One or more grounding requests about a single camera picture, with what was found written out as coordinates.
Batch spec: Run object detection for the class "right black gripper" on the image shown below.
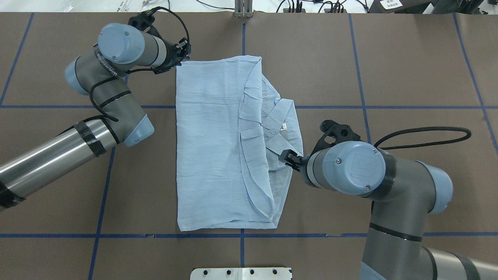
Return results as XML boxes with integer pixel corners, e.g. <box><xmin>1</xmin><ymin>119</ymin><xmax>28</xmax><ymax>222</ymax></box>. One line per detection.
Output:
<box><xmin>280</xmin><ymin>149</ymin><xmax>311</xmax><ymax>173</ymax></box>

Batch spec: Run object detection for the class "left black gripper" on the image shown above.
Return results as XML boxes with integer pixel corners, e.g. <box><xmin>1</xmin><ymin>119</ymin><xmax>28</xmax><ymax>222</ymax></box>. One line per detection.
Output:
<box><xmin>167</xmin><ymin>39</ymin><xmax>191</xmax><ymax>70</ymax></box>

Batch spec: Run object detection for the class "light blue button-up shirt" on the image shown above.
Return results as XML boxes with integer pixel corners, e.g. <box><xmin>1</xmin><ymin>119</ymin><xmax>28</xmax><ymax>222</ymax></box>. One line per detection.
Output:
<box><xmin>175</xmin><ymin>55</ymin><xmax>303</xmax><ymax>231</ymax></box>

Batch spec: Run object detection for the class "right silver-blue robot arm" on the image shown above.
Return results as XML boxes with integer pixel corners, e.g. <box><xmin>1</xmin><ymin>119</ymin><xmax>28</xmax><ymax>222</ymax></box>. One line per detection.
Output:
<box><xmin>279</xmin><ymin>141</ymin><xmax>497</xmax><ymax>280</ymax></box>

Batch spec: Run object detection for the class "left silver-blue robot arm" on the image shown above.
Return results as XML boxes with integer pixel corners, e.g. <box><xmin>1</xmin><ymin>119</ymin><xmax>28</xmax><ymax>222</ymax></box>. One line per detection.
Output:
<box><xmin>1</xmin><ymin>19</ymin><xmax>191</xmax><ymax>211</ymax></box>

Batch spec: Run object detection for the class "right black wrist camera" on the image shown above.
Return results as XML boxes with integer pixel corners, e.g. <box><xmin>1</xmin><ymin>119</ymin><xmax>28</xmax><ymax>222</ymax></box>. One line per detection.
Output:
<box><xmin>311</xmin><ymin>119</ymin><xmax>361</xmax><ymax>154</ymax></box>

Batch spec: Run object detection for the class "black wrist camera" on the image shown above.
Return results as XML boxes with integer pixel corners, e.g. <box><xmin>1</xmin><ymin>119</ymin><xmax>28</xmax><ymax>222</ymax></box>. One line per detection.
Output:
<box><xmin>311</xmin><ymin>119</ymin><xmax>361</xmax><ymax>154</ymax></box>
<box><xmin>128</xmin><ymin>10</ymin><xmax>161</xmax><ymax>37</ymax></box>

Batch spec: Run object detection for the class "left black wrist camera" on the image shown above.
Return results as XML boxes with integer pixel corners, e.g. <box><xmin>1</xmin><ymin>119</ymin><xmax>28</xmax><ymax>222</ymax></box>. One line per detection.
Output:
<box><xmin>128</xmin><ymin>10</ymin><xmax>161</xmax><ymax>37</ymax></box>

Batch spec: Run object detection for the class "aluminium frame post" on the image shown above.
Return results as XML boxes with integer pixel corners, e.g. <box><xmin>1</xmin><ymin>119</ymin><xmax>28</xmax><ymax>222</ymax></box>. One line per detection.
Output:
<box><xmin>233</xmin><ymin>0</ymin><xmax>254</xmax><ymax>18</ymax></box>

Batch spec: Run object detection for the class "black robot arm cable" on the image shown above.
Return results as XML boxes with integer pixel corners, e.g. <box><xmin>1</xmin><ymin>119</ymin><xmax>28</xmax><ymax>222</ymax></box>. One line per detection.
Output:
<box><xmin>373</xmin><ymin>126</ymin><xmax>472</xmax><ymax>150</ymax></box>

